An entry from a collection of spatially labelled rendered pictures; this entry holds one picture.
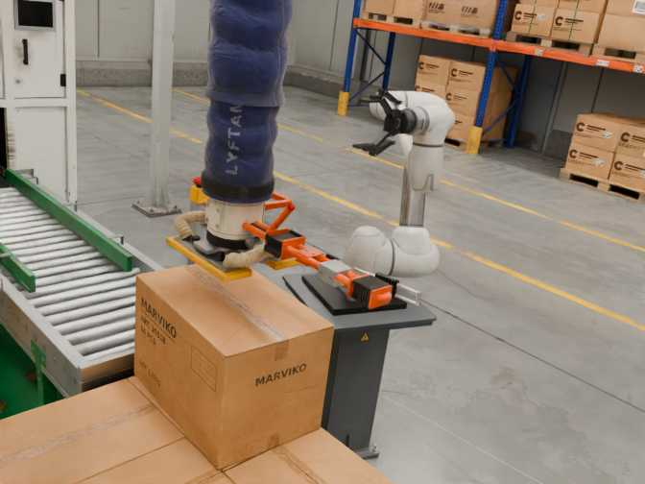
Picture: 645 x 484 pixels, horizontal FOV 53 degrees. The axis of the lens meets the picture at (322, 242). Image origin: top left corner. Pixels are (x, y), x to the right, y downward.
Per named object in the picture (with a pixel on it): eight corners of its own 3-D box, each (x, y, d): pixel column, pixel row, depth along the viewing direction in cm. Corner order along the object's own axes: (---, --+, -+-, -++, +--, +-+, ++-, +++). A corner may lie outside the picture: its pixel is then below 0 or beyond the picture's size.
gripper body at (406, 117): (418, 110, 200) (397, 110, 194) (413, 137, 203) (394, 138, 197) (399, 105, 205) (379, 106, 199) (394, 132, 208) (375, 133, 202)
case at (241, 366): (133, 374, 238) (135, 274, 224) (227, 348, 263) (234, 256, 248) (217, 471, 196) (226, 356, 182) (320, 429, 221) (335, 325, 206)
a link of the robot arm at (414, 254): (379, 274, 280) (428, 276, 284) (391, 279, 264) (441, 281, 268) (394, 92, 274) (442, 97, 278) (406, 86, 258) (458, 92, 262)
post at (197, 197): (180, 367, 342) (189, 185, 307) (191, 364, 347) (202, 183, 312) (187, 374, 338) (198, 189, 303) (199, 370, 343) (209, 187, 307)
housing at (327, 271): (316, 278, 176) (318, 262, 175) (334, 273, 181) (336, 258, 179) (333, 288, 172) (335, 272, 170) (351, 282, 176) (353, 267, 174)
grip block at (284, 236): (261, 250, 190) (263, 231, 188) (287, 245, 196) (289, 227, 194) (279, 260, 184) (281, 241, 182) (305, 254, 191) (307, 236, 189)
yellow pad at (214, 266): (165, 243, 212) (165, 229, 210) (192, 238, 219) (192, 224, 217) (224, 282, 190) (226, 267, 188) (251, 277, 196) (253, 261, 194)
